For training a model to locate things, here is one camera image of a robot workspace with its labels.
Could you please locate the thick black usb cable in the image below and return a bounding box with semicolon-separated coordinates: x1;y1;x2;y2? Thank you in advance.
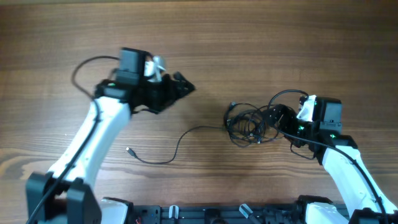
223;101;280;148

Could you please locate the thin black usb cable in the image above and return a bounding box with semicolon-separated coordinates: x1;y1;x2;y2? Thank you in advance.
125;107;274;165

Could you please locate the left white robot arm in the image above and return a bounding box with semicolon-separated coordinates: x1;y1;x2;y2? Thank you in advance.
25;47;195;223

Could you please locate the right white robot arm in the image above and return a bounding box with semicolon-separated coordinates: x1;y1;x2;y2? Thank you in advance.
264;95;397;223

